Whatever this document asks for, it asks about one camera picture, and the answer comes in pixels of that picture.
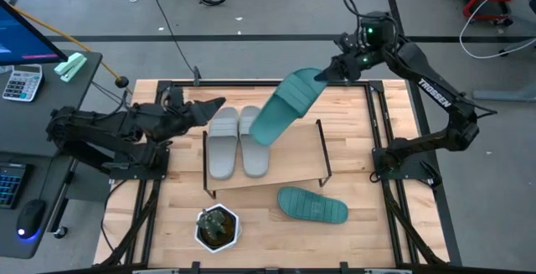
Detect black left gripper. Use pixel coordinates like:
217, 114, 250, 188
158, 96, 228, 139

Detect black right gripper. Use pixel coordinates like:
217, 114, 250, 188
314, 49, 372, 85

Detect grey rubber slide sandal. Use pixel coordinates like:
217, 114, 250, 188
208, 106, 240, 181
238, 105, 271, 178

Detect green rubber slide sandal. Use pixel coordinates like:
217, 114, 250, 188
276, 186, 349, 225
249, 67, 330, 147

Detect small green cactus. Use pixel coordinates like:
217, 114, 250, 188
196, 208, 229, 240

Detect white hexagonal plant pot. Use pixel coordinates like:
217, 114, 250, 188
194, 203, 243, 254

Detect mint green stapler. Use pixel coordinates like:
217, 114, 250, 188
53, 52, 88, 83

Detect black office desk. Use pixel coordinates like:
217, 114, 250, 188
0, 49, 104, 261

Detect grey metal stand base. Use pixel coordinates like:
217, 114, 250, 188
471, 34, 536, 102

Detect grey desk calculator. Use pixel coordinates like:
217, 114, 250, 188
2, 64, 44, 102

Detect computer monitor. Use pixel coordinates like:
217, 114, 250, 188
0, 0, 68, 68

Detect black computer mouse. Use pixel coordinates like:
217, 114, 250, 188
15, 198, 47, 241

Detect backlit black keyboard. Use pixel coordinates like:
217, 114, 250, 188
0, 163, 28, 210

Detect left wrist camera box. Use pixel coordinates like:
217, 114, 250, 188
167, 87, 186, 107

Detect black aluminium table frame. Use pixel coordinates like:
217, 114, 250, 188
94, 79, 461, 274

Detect wooden shelf with black frame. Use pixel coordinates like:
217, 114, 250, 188
202, 118, 333, 199

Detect thin black floor cable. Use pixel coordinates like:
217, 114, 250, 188
144, 0, 198, 76

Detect long white cable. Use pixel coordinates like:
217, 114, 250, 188
459, 0, 536, 60

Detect yellow cable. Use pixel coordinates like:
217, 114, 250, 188
8, 3, 122, 82

